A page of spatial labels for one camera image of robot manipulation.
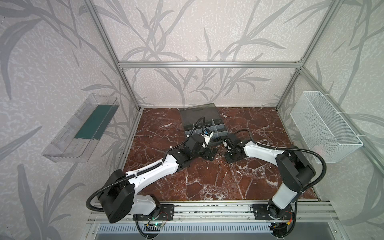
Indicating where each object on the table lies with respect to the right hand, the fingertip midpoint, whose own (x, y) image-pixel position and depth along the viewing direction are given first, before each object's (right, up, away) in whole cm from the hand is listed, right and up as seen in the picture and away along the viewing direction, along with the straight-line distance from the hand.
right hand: (228, 154), depth 94 cm
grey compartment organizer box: (-8, +21, +12) cm, 26 cm away
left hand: (-10, +10, -13) cm, 20 cm away
